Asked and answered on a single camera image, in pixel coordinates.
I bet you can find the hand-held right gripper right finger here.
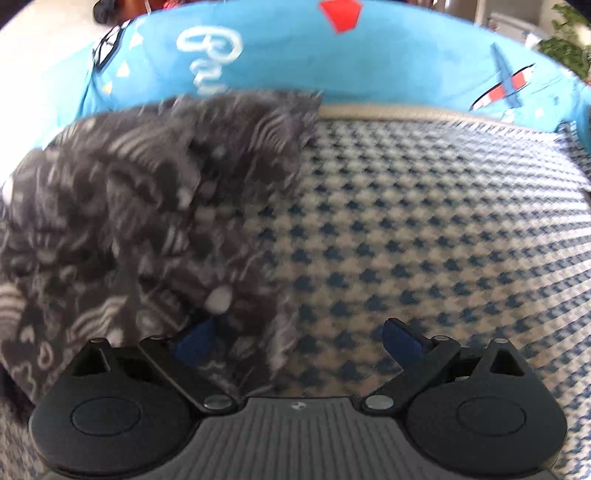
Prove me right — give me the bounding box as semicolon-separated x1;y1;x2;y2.
361;318;533;414

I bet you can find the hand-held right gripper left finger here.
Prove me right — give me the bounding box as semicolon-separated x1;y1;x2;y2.
73;318;239;415

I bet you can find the grey doodle-print fleece jacket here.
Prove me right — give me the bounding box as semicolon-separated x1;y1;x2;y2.
0;90;324;402

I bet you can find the houndstooth woven mat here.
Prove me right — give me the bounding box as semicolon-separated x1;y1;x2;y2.
0;104;591;480

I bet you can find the blue printed quilt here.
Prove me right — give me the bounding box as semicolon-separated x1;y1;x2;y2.
78;0;591;153

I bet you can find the green potted plant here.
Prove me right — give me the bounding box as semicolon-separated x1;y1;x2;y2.
538;4;591;84

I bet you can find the white cabinet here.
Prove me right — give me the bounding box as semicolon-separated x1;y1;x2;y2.
485;9;543;44

